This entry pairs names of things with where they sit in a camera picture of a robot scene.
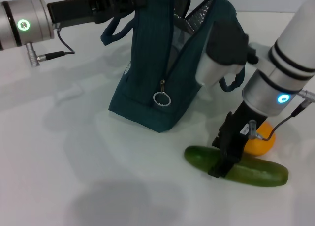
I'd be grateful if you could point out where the yellow pear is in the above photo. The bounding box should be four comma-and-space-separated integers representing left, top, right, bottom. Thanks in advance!
243, 121, 276, 157

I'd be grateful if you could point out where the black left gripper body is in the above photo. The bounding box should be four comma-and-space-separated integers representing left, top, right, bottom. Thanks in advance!
46, 0, 117, 25

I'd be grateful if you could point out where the dark teal insulated lunch bag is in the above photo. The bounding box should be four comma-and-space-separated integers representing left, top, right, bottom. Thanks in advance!
100, 0, 246, 133

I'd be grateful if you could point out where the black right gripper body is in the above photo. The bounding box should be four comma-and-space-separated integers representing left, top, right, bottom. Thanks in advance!
213, 100, 268, 162

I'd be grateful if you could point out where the green cucumber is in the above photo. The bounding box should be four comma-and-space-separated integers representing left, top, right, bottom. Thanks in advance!
184, 145, 289, 187

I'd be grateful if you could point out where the grey left arm cable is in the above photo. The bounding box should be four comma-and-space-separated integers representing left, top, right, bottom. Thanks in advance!
38, 29, 75, 61

